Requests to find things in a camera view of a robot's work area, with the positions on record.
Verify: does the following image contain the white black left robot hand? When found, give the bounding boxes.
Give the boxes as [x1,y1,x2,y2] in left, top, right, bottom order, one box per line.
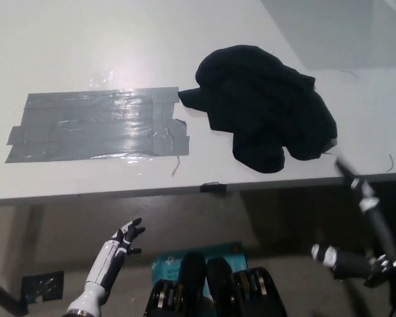
[111,217,147,257]

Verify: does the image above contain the black t-shirt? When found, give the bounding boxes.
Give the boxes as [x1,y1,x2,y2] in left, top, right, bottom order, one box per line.
[178,46,339,176]

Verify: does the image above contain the small black tape piece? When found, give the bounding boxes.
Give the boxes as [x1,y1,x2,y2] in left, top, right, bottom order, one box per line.
[199,181,228,195]

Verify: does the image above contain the grey upright table leg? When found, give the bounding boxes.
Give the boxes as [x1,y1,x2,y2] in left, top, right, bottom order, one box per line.
[15,203,46,275]

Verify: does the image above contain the black tape patch on floor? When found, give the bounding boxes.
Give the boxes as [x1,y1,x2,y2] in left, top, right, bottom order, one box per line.
[20,270,65,303]

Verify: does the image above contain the teal panel with white print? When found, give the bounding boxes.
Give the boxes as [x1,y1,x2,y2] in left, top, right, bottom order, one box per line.
[150,241,249,300]

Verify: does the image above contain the black slanted table leg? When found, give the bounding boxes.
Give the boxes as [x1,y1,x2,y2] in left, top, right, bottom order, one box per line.
[0,274,30,316]

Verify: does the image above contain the grey duct tape patch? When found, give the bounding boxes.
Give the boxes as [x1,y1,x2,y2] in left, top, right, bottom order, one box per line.
[3,86,190,164]

